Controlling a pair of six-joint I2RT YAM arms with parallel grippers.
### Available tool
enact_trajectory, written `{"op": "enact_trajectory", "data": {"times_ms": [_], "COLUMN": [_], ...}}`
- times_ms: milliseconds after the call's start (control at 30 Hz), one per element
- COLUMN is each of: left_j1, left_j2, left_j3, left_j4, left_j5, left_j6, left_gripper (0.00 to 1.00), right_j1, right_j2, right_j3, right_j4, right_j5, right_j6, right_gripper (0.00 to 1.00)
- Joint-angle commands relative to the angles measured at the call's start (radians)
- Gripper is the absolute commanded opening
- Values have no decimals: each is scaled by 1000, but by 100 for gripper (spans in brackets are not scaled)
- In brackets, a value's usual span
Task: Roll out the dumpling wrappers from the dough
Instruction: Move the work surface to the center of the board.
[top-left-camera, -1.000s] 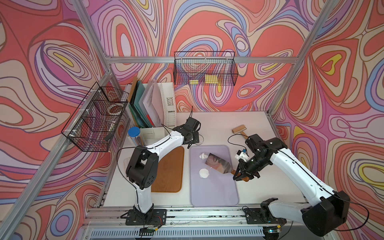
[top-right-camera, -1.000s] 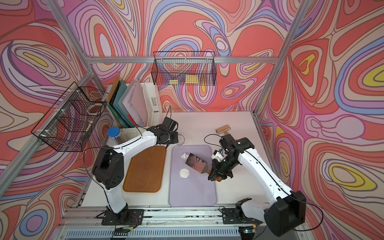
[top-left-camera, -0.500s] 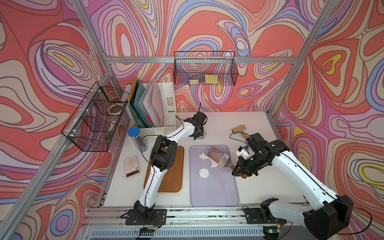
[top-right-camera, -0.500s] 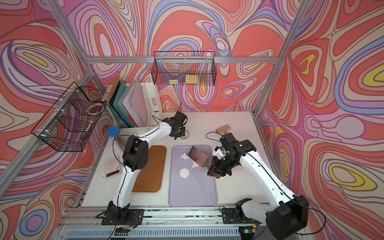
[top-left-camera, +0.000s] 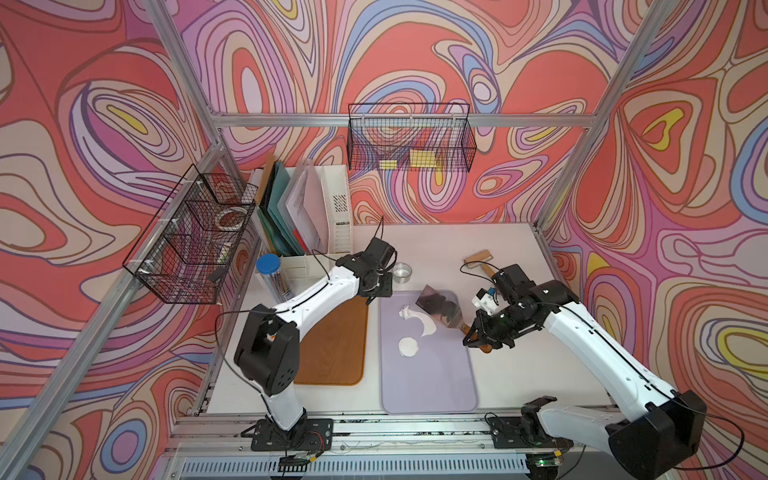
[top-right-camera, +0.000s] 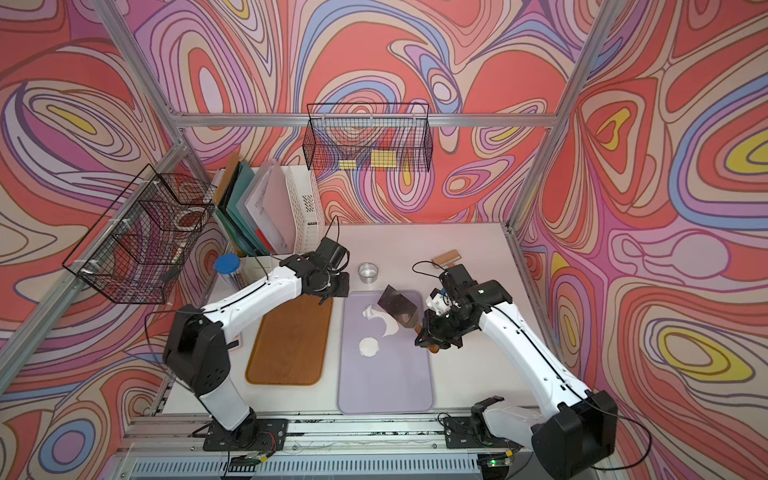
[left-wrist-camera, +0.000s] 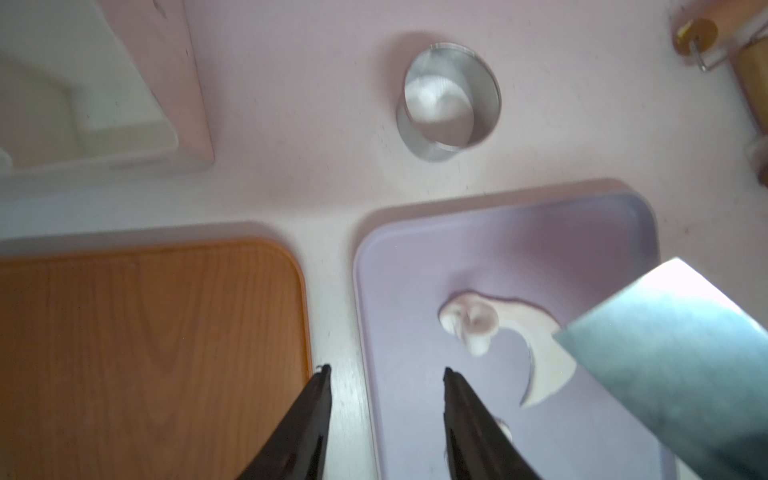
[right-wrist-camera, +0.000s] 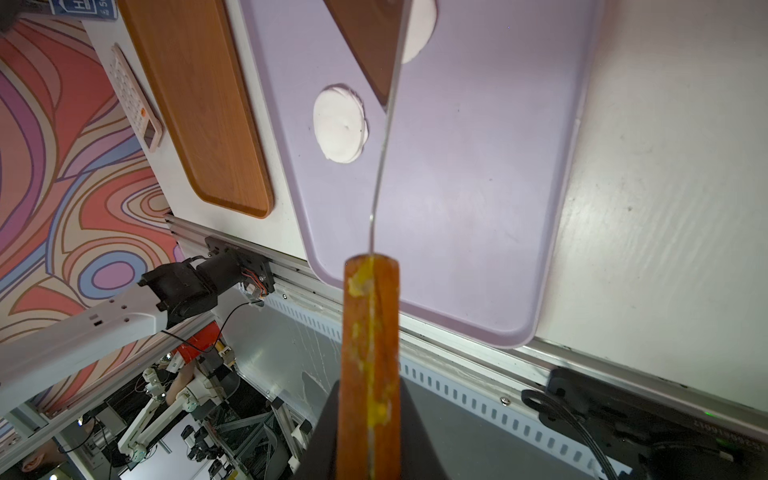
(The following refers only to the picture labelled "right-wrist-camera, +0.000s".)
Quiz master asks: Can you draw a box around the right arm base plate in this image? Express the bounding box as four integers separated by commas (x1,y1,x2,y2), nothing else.
521,368,767,479

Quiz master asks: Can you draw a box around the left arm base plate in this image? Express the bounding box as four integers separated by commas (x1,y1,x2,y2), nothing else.
197,236,275,296

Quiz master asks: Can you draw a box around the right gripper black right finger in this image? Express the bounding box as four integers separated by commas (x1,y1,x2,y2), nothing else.
400,379,449,480

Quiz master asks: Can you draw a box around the round cut dough wrapper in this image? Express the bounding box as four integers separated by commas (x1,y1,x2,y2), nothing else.
312,85,369,164

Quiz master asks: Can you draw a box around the lilac plastic cutting mat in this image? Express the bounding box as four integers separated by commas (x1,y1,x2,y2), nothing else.
242,1,603,348

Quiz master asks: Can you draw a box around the white dough piece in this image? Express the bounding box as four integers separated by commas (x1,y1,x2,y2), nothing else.
401,0,438,64

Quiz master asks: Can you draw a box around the clear plastic mold tray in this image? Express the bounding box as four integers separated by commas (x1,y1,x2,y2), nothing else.
107,43,164,153

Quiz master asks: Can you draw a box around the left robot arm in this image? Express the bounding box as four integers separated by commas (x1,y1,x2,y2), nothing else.
1,251,243,416

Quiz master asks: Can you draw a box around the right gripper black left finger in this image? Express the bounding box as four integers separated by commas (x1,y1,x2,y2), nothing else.
293,381,341,480

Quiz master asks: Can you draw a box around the brown wooden tray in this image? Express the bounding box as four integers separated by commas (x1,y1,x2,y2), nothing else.
119,0,275,219

